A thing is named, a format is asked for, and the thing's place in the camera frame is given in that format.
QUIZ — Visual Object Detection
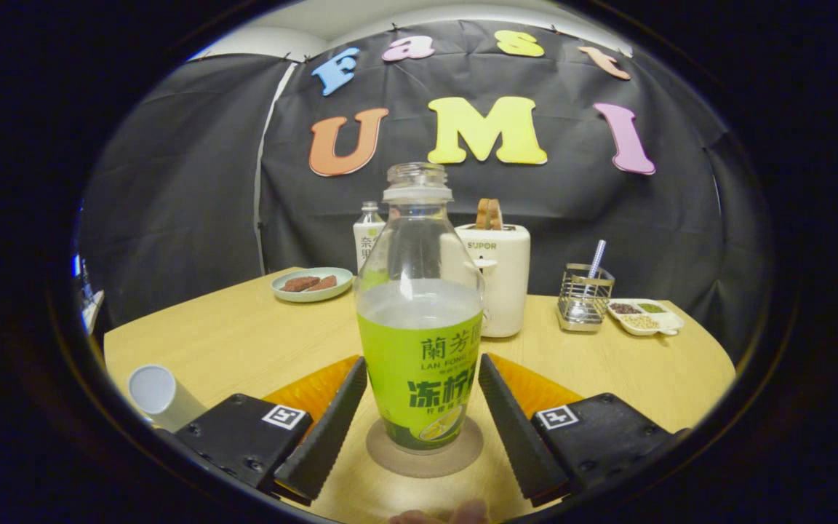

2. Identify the white cup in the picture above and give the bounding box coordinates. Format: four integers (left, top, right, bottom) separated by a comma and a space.
128, 364, 205, 432

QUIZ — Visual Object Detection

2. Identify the juice bottle with green label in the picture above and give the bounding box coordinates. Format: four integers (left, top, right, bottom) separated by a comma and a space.
354, 162, 485, 453

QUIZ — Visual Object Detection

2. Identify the wooden table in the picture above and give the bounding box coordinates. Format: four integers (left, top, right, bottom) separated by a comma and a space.
103, 267, 738, 524

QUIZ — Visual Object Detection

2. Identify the white divided dish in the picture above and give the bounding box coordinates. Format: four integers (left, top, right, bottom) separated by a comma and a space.
607, 298, 685, 337

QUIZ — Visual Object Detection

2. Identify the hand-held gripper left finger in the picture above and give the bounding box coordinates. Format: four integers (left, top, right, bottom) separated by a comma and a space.
172, 355, 369, 507

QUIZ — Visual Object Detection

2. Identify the small white and green bottle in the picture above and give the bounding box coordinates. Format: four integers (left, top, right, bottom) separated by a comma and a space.
353, 202, 388, 274

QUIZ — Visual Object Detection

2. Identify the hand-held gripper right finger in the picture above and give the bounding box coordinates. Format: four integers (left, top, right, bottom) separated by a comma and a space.
477, 353, 689, 508

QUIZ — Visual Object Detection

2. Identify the white toaster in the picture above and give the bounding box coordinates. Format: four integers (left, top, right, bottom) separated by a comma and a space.
439, 223, 531, 338

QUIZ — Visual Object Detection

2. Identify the round brown coaster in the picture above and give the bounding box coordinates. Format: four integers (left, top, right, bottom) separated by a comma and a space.
366, 415, 484, 479

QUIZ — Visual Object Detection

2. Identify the bread slice in toaster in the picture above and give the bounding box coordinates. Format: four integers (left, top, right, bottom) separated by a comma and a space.
475, 198, 505, 231

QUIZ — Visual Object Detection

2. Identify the pale green plate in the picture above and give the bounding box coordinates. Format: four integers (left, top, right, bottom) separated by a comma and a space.
271, 266, 354, 303

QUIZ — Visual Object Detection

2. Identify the metal wire utensil holder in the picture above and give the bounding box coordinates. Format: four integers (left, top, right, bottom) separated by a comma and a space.
556, 263, 615, 333

